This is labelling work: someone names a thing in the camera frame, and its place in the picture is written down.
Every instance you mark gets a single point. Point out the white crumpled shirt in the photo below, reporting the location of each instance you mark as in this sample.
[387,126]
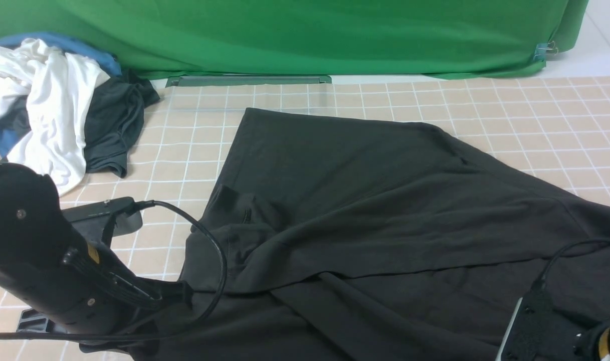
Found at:
[58,87]

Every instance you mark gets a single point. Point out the dark gray long-sleeved shirt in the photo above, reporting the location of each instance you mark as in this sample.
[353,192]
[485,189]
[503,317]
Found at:
[353,239]

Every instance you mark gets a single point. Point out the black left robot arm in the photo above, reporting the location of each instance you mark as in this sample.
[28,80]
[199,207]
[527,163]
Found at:
[31,197]

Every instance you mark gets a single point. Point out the dark gray crumpled t-shirt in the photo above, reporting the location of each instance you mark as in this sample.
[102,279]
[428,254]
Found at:
[114,123]

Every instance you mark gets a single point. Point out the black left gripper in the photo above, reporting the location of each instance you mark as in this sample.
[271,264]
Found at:
[83,288]

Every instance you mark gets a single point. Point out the blue crumpled garment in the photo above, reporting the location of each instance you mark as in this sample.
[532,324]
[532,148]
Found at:
[68,45]

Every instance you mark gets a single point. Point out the beige grid-pattern table mat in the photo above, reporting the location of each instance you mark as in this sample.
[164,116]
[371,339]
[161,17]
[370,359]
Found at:
[554,130]

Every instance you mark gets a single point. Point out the green backdrop cloth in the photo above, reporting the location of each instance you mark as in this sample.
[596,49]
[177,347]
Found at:
[443,39]

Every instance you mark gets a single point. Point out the blue binder clip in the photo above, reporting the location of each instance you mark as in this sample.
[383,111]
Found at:
[545,51]

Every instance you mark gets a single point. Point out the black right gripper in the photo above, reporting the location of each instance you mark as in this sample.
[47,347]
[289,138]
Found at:
[540,331]

